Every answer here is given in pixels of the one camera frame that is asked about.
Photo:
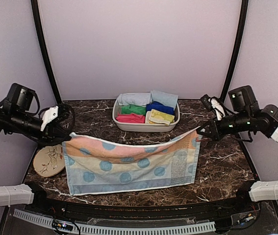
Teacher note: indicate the white plastic basin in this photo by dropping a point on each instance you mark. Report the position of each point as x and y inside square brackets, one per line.
[143, 127]

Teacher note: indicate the white slotted cable duct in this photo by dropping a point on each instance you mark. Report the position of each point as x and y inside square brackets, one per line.
[114, 227]

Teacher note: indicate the black frame post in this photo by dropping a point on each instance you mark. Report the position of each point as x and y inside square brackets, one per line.
[236, 49]
[44, 50]

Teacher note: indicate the dark blue rolled towel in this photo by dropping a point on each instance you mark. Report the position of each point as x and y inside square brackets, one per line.
[160, 107]

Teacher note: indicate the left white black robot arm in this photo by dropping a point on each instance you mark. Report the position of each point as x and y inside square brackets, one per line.
[16, 118]

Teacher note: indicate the yellow white rolled towel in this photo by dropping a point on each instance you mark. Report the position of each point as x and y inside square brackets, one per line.
[157, 117]

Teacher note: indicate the pink folded towel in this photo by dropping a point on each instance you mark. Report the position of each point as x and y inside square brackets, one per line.
[130, 118]

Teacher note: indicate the rolled light blue towel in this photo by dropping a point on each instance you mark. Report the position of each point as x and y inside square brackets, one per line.
[165, 99]

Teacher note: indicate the left black frame post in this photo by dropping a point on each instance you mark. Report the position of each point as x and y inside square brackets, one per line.
[44, 50]

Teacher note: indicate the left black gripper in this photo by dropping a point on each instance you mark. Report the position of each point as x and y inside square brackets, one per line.
[52, 132]

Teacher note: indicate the green folded towel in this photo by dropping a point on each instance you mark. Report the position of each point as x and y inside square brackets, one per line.
[133, 109]

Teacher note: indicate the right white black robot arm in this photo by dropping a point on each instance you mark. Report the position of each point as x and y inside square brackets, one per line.
[245, 116]

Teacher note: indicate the round bird painted plate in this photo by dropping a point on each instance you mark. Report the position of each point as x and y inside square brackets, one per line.
[49, 161]

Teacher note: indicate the blue patterned cartoon towel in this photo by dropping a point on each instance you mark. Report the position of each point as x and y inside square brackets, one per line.
[96, 166]

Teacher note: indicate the right black frame post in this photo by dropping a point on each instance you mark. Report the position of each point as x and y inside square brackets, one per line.
[236, 49]

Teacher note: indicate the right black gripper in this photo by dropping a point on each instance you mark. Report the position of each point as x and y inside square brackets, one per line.
[215, 133]

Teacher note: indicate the black front rail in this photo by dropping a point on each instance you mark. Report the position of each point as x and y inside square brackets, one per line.
[221, 209]

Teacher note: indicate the large light blue towel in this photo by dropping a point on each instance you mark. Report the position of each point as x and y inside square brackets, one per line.
[138, 99]

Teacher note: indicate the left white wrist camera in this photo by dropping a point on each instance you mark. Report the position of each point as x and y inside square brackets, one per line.
[49, 115]

